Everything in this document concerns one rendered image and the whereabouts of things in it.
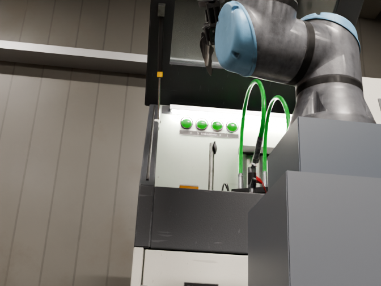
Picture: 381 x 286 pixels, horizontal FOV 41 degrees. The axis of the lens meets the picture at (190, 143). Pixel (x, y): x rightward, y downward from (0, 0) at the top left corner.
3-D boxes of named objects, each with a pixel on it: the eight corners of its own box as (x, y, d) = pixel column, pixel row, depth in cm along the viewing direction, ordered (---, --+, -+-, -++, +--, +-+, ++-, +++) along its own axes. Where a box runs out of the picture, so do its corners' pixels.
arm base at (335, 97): (396, 129, 80) (389, 74, 84) (303, 120, 78) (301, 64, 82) (356, 160, 94) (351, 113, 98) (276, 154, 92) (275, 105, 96)
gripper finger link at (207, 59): (202, 78, 142) (206, 45, 139) (200, 74, 147) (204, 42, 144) (213, 79, 142) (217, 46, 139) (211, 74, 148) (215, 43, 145)
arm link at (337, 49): (379, 83, 86) (371, 17, 91) (310, 66, 82) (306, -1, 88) (338, 110, 97) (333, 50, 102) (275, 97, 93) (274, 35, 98)
